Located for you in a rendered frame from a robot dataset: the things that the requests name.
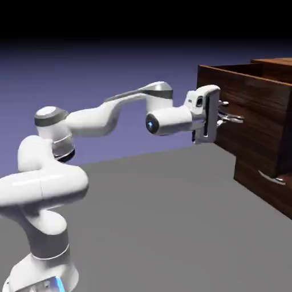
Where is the dark wood cabinet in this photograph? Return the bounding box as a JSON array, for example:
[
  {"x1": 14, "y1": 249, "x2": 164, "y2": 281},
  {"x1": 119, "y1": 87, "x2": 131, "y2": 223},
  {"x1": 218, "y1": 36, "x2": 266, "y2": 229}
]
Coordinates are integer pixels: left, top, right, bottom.
[{"x1": 233, "y1": 58, "x2": 292, "y2": 221}]

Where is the curved silver drawer handle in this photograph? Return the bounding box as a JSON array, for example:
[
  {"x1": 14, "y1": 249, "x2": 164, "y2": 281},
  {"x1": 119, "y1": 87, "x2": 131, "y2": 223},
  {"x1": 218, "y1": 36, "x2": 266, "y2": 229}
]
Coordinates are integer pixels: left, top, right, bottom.
[
  {"x1": 217, "y1": 111, "x2": 245, "y2": 124},
  {"x1": 258, "y1": 169, "x2": 287, "y2": 186}
]

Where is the dark wood drawer front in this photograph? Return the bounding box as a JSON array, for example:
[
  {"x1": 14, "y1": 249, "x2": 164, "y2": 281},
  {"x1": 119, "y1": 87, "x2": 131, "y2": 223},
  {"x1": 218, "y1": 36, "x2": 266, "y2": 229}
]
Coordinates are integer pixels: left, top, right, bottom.
[{"x1": 233, "y1": 156, "x2": 292, "y2": 221}]

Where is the dark wood drawer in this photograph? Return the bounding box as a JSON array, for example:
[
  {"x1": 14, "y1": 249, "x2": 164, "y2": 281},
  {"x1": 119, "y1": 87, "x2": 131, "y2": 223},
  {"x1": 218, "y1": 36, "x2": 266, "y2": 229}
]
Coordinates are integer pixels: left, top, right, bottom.
[
  {"x1": 197, "y1": 63, "x2": 292, "y2": 179},
  {"x1": 233, "y1": 156, "x2": 292, "y2": 221}
]

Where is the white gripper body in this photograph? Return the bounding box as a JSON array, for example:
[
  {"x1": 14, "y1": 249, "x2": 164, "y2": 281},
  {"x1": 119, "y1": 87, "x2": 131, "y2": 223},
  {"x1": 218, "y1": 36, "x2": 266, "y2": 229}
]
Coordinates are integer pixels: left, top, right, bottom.
[{"x1": 193, "y1": 84, "x2": 221, "y2": 145}]

